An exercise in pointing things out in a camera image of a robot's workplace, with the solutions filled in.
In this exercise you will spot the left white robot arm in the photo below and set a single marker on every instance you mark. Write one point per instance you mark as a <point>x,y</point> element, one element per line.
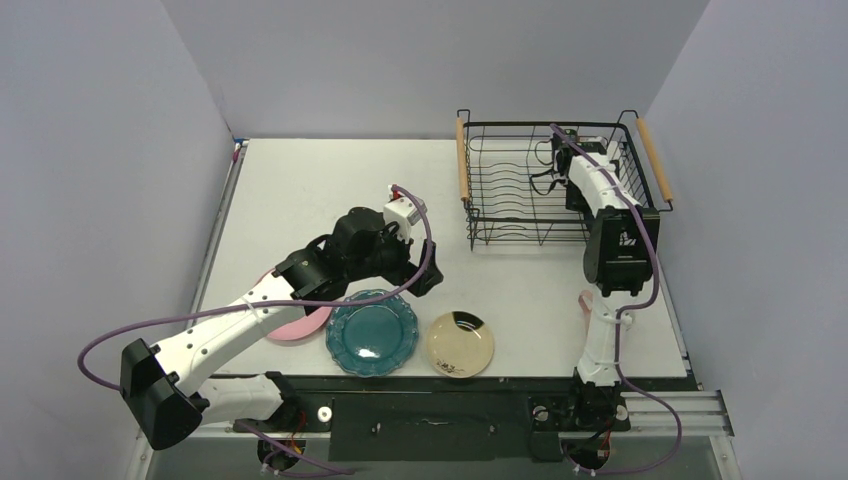
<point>171,387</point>

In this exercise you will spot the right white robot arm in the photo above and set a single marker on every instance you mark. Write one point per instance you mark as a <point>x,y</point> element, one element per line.
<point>618,260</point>

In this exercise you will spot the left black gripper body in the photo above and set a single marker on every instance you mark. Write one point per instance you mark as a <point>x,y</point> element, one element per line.
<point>394,257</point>

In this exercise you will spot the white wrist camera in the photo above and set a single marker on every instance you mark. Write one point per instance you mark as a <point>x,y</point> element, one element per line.
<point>401,210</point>
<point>593,145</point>

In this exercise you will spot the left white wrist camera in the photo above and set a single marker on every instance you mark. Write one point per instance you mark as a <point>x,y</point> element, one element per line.
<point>401,210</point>

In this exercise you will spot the pink plate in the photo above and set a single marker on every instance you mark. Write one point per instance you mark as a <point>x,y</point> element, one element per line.
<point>296,330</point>

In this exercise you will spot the cream plate with black accent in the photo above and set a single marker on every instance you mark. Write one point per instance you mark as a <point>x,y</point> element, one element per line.
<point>459,345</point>

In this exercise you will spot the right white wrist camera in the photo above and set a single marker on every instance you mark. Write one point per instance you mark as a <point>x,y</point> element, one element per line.
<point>593,145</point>

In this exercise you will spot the teal scalloped plate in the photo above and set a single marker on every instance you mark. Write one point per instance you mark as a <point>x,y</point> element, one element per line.
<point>372,338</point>

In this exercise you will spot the black wire dish rack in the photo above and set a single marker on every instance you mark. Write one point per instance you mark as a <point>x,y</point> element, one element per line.
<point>508,185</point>

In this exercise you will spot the pink mug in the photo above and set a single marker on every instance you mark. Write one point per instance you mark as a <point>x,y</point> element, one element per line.
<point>585,302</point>

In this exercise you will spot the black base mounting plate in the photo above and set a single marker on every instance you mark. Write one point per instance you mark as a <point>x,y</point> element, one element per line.
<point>416,419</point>

